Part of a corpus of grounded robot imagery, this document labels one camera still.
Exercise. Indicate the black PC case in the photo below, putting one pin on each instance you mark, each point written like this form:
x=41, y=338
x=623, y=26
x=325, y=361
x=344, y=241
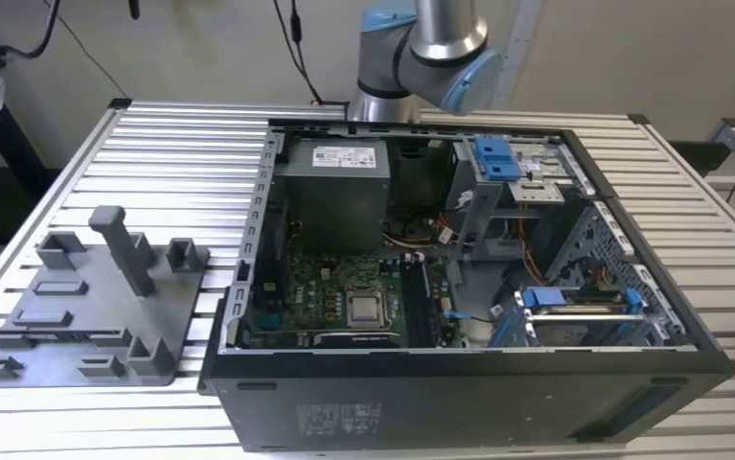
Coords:
x=406, y=407

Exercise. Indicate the black equipment stand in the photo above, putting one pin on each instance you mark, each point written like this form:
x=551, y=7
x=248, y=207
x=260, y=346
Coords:
x=3, y=206

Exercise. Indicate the grey power supply unit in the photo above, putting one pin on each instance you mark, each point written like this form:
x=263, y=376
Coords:
x=335, y=206

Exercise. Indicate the hard disk in blue carrier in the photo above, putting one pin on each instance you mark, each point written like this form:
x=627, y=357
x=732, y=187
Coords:
x=542, y=297

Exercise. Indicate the grey metal drive cage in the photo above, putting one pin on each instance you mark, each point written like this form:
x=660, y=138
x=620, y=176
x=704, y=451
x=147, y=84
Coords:
x=536, y=191

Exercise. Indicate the black wall antenna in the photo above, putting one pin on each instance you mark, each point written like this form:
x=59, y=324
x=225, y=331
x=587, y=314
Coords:
x=133, y=9

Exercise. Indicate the grey parts rack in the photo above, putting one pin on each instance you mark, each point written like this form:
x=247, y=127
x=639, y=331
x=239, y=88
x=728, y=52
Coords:
x=85, y=311

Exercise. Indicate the silver CPU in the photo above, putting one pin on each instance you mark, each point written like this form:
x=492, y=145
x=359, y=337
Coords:
x=367, y=311

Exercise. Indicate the blue drive carrier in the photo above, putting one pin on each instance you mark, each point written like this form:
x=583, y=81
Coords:
x=491, y=158

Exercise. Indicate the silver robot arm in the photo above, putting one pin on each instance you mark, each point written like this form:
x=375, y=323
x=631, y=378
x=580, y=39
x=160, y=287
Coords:
x=443, y=29

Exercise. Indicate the green motherboard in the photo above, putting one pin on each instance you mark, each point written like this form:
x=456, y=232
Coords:
x=315, y=287

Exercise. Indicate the black box behind table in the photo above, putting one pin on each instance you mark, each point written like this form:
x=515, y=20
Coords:
x=699, y=155

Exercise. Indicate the dark RAM stick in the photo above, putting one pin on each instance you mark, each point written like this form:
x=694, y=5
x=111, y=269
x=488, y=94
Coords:
x=60, y=332

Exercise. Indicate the black graphics card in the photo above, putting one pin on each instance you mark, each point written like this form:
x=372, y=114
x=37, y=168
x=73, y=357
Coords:
x=353, y=339

